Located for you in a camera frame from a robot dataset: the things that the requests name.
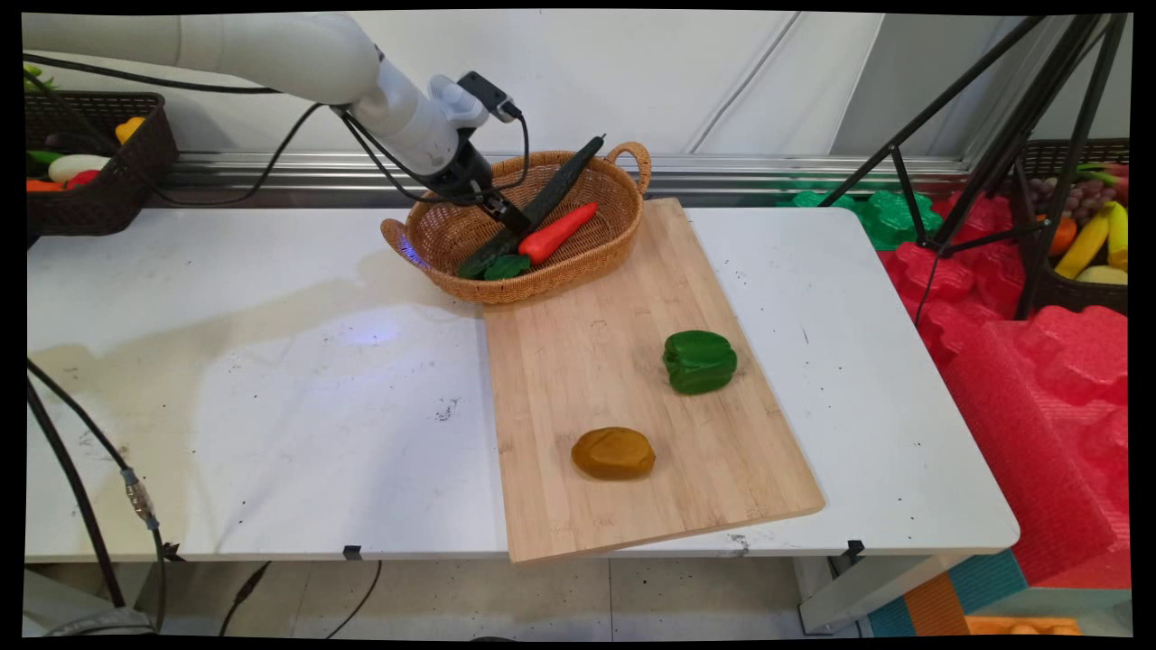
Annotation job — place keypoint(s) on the small orange toy carrot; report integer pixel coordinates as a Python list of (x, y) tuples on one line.
[(43, 185)]

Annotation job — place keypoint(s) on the white table leg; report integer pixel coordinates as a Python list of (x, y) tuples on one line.
[(867, 591)]

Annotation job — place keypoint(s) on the black plastic basket with vegetables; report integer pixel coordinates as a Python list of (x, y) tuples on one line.
[(126, 190)]

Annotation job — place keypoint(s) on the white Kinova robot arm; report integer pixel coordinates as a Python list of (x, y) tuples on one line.
[(271, 54)]

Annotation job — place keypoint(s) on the orange carrot with green leaves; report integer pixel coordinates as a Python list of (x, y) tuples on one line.
[(558, 232)]

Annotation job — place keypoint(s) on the brown potato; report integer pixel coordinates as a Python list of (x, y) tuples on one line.
[(613, 453)]

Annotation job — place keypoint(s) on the bamboo cutting board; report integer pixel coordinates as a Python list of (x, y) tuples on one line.
[(632, 406)]

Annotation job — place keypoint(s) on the yellow toy pepper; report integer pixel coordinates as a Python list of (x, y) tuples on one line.
[(129, 129)]

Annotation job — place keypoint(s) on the white toy radish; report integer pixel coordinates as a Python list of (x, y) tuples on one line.
[(77, 167)]

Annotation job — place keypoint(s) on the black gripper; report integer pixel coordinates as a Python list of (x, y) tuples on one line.
[(462, 173)]

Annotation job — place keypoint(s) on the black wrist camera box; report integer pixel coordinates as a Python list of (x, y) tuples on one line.
[(489, 95)]

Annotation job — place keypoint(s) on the green bell pepper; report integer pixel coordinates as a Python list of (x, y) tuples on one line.
[(700, 361)]

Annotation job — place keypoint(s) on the metal window rail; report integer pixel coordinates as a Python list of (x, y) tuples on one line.
[(768, 167)]

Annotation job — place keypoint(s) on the pale yellow toy fruit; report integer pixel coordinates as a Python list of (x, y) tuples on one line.
[(1102, 274)]

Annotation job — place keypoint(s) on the red foam mat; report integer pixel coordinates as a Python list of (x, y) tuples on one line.
[(1030, 415)]

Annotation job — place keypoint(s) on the black plastic basket with fruit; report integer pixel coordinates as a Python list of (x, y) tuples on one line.
[(1075, 293)]

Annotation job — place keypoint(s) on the dark green cucumber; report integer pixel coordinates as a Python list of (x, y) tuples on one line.
[(560, 185)]

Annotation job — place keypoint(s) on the purple toy grapes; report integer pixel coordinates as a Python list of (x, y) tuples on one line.
[(1075, 194)]

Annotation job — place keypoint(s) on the green foam mat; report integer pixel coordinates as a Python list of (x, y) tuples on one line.
[(890, 217)]

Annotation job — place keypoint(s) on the red toy vegetable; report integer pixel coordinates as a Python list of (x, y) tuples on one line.
[(83, 178)]

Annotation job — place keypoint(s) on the teal and orange floor mat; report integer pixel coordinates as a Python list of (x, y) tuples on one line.
[(957, 600)]

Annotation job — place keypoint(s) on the yellow toy banana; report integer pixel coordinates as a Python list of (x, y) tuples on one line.
[(1118, 235), (1084, 244)]

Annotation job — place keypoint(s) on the orange toy fruit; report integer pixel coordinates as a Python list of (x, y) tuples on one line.
[(1064, 235)]

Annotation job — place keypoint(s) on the black table edge clip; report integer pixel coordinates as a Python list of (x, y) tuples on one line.
[(352, 552), (853, 548)]

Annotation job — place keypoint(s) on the black tripod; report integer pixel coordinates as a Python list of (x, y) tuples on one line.
[(1030, 117)]

